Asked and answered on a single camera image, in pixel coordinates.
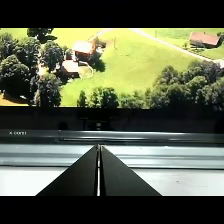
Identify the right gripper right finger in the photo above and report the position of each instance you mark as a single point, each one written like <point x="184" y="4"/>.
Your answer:
<point x="116" y="180"/>

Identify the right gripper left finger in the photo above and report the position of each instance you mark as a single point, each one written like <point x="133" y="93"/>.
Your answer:
<point x="83" y="180"/>

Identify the silver frame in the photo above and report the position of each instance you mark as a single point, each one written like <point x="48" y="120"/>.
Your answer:
<point x="166" y="153"/>

